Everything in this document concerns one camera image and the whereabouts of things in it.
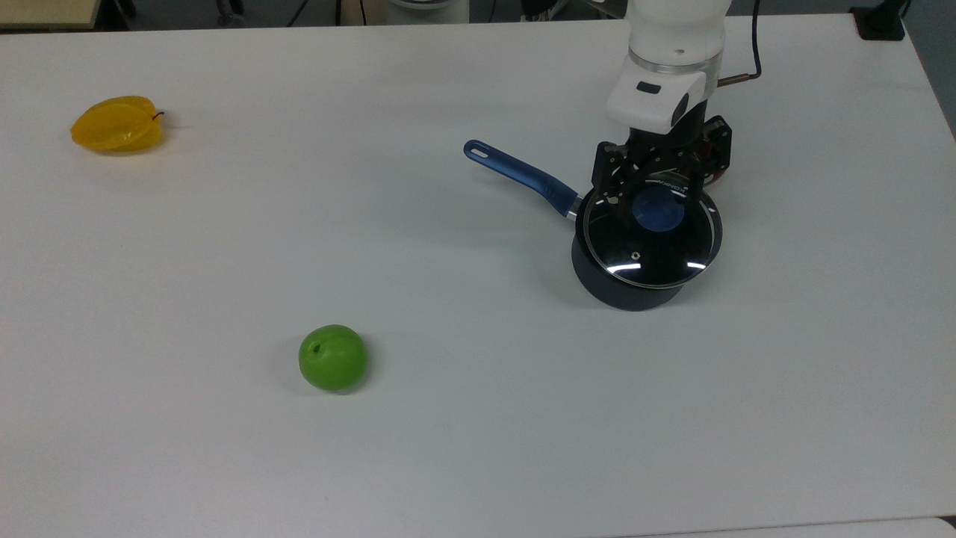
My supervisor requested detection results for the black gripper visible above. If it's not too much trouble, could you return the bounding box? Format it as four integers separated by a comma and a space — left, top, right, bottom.
592, 97, 733, 223

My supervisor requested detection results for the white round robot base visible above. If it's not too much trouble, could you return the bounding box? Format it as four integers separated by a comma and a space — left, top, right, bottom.
387, 0, 471, 25

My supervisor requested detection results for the green apple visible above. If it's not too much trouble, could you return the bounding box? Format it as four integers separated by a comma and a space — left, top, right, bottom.
298, 324, 369, 394

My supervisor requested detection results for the light wooden table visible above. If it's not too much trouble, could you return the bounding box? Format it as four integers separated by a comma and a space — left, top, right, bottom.
0, 0, 102, 31

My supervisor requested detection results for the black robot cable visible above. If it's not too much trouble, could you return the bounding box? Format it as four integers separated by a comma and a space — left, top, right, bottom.
717, 0, 763, 87

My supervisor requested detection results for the dark red apple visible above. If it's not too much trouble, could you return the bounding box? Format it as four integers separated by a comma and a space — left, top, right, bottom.
691, 138, 731, 186

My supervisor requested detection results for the dark saucepan with blue handle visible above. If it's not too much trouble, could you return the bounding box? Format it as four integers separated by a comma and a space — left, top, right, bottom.
463, 139, 724, 312

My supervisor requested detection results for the yellow star fruit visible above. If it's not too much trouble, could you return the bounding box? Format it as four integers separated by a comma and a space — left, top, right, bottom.
70, 96, 165, 154

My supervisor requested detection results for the glass lid with blue knob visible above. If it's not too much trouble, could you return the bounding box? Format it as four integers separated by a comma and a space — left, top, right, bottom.
582, 170, 724, 290

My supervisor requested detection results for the black table clamp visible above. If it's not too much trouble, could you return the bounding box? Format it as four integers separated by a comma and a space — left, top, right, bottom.
849, 0, 908, 41

